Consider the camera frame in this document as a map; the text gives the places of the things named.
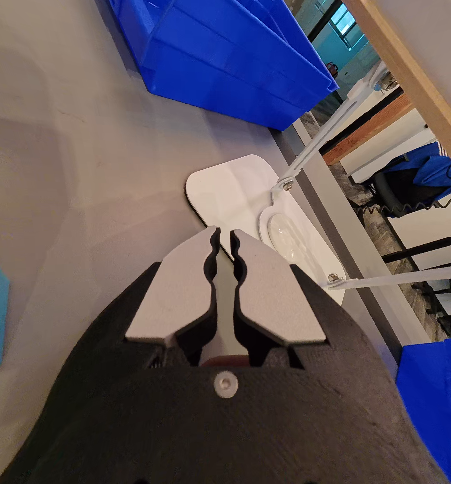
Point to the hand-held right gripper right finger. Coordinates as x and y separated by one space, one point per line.
274 298

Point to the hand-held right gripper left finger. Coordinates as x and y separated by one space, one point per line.
172 291

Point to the grey desk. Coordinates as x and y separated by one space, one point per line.
78 170

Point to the white office desk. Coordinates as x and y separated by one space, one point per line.
384 151

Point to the round clear disc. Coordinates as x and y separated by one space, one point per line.
286 234

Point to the black office chair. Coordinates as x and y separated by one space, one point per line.
403 189
448 325

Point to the brown wooden table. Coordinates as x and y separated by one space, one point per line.
365 132

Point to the blue plastic bin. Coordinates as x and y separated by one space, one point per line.
225 60
437 397

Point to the blue jacket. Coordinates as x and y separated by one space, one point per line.
433 166

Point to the wooden edged board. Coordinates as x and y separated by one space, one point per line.
410 64

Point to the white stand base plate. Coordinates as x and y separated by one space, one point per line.
225 181

